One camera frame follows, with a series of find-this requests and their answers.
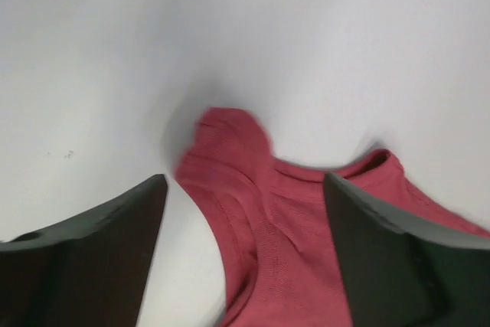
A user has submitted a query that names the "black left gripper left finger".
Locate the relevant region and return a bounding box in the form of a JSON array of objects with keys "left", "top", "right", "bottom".
[{"left": 1, "top": 175, "right": 168, "bottom": 327}]

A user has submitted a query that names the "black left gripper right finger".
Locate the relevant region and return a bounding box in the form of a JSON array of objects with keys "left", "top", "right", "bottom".
[{"left": 323, "top": 174, "right": 489, "bottom": 327}]

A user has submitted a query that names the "red tank top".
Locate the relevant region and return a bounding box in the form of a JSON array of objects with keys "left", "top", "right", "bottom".
[{"left": 172, "top": 106, "right": 490, "bottom": 327}]

